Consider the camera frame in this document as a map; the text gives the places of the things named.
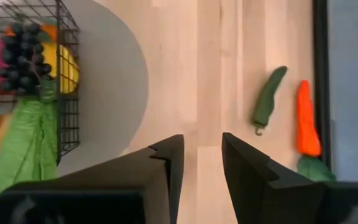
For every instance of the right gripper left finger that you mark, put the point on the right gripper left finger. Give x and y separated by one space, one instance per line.
120 193

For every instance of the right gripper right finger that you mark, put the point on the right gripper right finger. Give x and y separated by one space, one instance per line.
259 199

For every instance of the green corn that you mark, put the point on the green corn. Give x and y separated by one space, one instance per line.
26 140

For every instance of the yellow starfruit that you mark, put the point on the yellow starfruit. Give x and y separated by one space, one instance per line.
68 71

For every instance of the black grape bunch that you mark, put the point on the black grape bunch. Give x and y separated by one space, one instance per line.
20 56

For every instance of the orange carrot with green top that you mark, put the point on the orange carrot with green top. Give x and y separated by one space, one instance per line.
306 124

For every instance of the green chili pepper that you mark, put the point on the green chili pepper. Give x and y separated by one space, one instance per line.
267 99

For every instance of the grey round mat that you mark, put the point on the grey round mat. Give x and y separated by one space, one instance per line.
110 77

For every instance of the black table frame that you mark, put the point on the black table frame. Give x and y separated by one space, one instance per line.
320 46

